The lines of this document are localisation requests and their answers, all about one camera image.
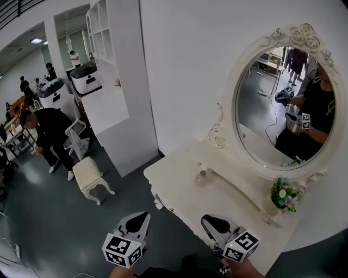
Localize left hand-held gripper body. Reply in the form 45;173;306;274
102;223;149;269

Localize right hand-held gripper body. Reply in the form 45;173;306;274
209;224;261;264

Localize person's left forearm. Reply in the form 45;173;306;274
109;265;138;278

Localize person's right forearm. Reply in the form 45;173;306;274
225;257;265;278

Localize white dressing table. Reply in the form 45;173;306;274
143;137;301;275

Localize person's black clothing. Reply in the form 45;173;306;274
138;252;231;278

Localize white cushioned stool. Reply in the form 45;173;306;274
72;156;116;206

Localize potted artificial flowers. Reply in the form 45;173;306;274
270;177;303;218

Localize white plastic bag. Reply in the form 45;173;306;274
70;127;90;161

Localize white office chair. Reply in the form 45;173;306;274
64;118;91;157

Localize white shelf cabinet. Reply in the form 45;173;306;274
85;0;159;178

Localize cluttered work desk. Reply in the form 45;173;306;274
3;96;38;159

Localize white machine with black top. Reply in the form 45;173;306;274
70;61;103;96
38;78;75;111

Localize oval mirror with white frame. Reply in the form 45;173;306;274
208;23;344;192

